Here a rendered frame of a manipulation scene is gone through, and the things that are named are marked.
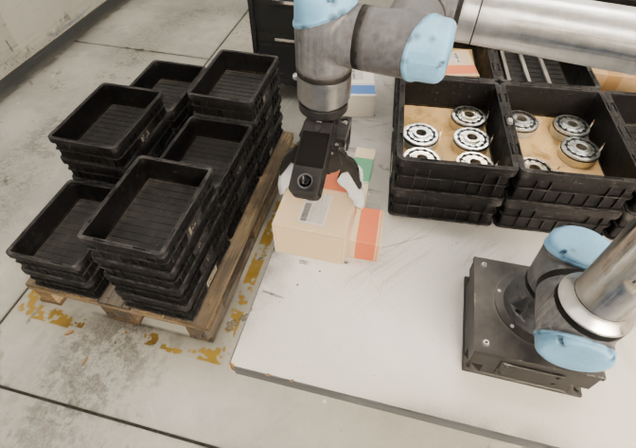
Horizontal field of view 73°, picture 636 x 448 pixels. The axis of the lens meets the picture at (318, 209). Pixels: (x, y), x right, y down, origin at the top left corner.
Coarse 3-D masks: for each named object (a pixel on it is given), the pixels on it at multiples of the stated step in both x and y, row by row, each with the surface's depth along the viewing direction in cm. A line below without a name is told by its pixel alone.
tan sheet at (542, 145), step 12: (552, 120) 134; (540, 132) 131; (528, 144) 127; (540, 144) 127; (552, 144) 127; (528, 156) 123; (540, 156) 123; (552, 156) 123; (552, 168) 120; (564, 168) 120; (576, 168) 120; (600, 168) 120
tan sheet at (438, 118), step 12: (408, 108) 139; (420, 108) 139; (432, 108) 139; (444, 108) 139; (408, 120) 134; (420, 120) 134; (432, 120) 134; (444, 120) 134; (444, 132) 131; (444, 144) 127; (444, 156) 123; (456, 156) 123
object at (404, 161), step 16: (400, 80) 131; (448, 80) 131; (464, 80) 131; (400, 96) 126; (400, 112) 121; (400, 128) 116; (400, 144) 111; (512, 144) 111; (400, 160) 108; (416, 160) 107; (432, 160) 108; (512, 160) 107; (512, 176) 107
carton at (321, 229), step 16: (336, 176) 76; (288, 192) 73; (336, 192) 73; (288, 208) 71; (304, 208) 71; (320, 208) 71; (336, 208) 71; (352, 208) 71; (272, 224) 69; (288, 224) 68; (304, 224) 68; (320, 224) 68; (336, 224) 68; (352, 224) 77; (288, 240) 71; (304, 240) 70; (320, 240) 69; (336, 240) 68; (304, 256) 73; (320, 256) 72; (336, 256) 71
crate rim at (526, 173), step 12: (504, 84) 130; (516, 84) 130; (528, 84) 130; (504, 96) 126; (600, 96) 126; (612, 120) 118; (516, 132) 115; (624, 132) 115; (516, 144) 111; (624, 144) 112; (540, 180) 106; (552, 180) 105; (564, 180) 105; (576, 180) 104; (588, 180) 104; (600, 180) 103; (612, 180) 103; (624, 180) 103
